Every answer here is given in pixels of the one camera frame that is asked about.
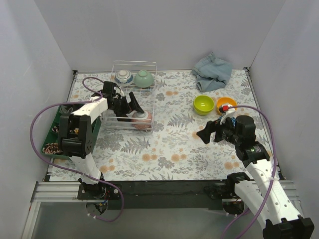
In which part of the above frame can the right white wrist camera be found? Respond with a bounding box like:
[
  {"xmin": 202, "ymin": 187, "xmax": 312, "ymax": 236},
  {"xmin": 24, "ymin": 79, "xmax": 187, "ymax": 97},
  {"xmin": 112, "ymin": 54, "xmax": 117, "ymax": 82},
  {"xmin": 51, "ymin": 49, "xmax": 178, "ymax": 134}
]
[{"xmin": 219, "ymin": 104, "xmax": 236, "ymax": 124}]

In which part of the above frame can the orange bowl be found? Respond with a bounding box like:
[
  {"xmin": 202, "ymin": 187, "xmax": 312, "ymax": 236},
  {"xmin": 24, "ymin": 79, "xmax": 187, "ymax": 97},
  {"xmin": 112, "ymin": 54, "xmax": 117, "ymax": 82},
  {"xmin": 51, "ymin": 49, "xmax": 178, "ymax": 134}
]
[{"xmin": 216, "ymin": 97, "xmax": 237, "ymax": 114}]

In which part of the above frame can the green compartment tray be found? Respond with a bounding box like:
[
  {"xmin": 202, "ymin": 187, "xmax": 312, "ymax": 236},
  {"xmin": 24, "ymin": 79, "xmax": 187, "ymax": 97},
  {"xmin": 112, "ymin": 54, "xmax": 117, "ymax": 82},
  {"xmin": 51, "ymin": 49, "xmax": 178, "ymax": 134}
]
[{"xmin": 41, "ymin": 102, "xmax": 102, "ymax": 161}]

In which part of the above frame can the aluminium frame rail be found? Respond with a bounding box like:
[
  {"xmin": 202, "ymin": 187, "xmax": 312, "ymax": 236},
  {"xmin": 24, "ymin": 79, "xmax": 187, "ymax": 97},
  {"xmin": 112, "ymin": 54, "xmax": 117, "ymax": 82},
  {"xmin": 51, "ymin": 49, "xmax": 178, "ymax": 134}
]
[{"xmin": 22, "ymin": 174, "xmax": 315, "ymax": 239}]

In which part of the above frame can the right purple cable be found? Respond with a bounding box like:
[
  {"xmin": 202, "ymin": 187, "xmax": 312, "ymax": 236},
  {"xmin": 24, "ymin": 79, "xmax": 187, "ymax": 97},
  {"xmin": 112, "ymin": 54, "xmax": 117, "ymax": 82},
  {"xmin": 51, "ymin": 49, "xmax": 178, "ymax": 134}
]
[{"xmin": 220, "ymin": 105, "xmax": 277, "ymax": 239}]

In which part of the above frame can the blue denim cloth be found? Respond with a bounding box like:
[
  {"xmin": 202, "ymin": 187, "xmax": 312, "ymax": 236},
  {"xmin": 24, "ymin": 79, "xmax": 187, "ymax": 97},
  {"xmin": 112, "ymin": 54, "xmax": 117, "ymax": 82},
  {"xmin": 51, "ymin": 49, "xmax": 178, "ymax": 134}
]
[{"xmin": 191, "ymin": 53, "xmax": 233, "ymax": 92}]

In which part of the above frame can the clear plastic bag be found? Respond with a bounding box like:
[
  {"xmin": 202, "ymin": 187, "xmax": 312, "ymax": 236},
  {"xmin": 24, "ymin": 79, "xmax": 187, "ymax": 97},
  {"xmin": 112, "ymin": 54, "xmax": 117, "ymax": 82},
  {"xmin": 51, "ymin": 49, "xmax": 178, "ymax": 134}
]
[{"xmin": 59, "ymin": 105, "xmax": 74, "ymax": 114}]

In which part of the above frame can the pink hair ties bottom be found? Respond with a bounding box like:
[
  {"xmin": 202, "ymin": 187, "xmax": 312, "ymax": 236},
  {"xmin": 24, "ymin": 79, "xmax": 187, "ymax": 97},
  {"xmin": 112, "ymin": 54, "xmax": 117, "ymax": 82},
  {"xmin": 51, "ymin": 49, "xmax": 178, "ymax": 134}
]
[{"xmin": 42, "ymin": 143, "xmax": 63, "ymax": 154}]

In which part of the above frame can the red floral pattern bowl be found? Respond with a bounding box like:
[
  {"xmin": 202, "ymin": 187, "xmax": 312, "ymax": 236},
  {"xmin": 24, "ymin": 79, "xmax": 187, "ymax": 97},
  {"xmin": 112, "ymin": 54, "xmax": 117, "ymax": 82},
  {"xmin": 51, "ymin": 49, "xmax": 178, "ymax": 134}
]
[{"xmin": 132, "ymin": 111, "xmax": 153, "ymax": 130}]

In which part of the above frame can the purple cable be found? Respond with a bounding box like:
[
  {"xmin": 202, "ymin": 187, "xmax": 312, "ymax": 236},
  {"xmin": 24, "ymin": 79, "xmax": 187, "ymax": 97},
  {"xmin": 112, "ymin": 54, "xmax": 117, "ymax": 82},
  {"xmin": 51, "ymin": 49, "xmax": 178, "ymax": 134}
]
[
  {"xmin": 220, "ymin": 105, "xmax": 277, "ymax": 239},
  {"xmin": 29, "ymin": 77, "xmax": 125, "ymax": 223}
]

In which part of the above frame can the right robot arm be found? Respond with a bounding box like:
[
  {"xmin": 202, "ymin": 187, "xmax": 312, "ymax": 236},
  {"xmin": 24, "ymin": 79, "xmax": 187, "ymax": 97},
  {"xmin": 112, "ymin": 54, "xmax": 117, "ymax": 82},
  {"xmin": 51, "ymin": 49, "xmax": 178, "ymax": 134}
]
[{"xmin": 197, "ymin": 116, "xmax": 315, "ymax": 239}]

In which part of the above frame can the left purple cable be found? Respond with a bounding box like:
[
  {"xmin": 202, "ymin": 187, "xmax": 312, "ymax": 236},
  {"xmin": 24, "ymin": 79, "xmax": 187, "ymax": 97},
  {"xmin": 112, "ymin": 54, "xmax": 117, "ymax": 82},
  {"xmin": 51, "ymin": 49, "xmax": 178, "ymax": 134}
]
[{"xmin": 29, "ymin": 77, "xmax": 125, "ymax": 223}]

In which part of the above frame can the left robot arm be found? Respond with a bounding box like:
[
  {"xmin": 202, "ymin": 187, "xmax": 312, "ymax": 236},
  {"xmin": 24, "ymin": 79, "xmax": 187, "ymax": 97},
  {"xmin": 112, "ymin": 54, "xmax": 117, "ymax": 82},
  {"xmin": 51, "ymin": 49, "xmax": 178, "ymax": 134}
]
[{"xmin": 58, "ymin": 81, "xmax": 151, "ymax": 199}]

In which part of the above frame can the floral table mat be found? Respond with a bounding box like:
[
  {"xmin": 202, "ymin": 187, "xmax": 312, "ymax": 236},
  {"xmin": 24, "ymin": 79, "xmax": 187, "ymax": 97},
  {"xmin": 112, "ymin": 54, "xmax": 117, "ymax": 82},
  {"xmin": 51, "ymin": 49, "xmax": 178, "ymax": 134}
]
[{"xmin": 46, "ymin": 70, "xmax": 281, "ymax": 181}]

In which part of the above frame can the red diamond pattern bowl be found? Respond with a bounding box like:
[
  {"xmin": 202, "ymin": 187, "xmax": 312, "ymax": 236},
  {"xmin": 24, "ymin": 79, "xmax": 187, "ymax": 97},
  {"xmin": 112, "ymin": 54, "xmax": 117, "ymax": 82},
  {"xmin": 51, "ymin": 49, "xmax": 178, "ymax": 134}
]
[{"xmin": 218, "ymin": 117, "xmax": 236, "ymax": 126}]

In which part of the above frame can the blue floral white bowl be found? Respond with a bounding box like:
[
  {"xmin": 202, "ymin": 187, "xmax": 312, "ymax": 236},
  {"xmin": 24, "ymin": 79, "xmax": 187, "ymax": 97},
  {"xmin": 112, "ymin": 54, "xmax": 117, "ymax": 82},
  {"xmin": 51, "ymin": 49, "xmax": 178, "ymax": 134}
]
[{"xmin": 114, "ymin": 69, "xmax": 134, "ymax": 87}]

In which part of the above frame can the white wire dish rack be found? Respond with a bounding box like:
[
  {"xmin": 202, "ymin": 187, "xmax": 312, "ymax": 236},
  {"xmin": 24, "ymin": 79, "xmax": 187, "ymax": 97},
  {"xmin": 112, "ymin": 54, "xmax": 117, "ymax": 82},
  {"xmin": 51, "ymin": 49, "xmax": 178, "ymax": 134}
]
[{"xmin": 101, "ymin": 60, "xmax": 157, "ymax": 131}]

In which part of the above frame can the lime green bowl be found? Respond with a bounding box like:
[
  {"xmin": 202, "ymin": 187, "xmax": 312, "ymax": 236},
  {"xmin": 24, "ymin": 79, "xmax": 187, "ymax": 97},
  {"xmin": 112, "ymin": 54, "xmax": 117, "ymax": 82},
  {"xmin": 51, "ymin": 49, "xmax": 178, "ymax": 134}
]
[
  {"xmin": 193, "ymin": 95, "xmax": 215, "ymax": 113},
  {"xmin": 193, "ymin": 101, "xmax": 215, "ymax": 116}
]

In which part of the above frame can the pale green bowl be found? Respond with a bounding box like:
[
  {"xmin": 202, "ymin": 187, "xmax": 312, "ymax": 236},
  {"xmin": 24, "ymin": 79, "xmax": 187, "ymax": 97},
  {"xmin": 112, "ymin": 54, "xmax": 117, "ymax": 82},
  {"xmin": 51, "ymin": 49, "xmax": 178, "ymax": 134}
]
[{"xmin": 134, "ymin": 70, "xmax": 154, "ymax": 88}]

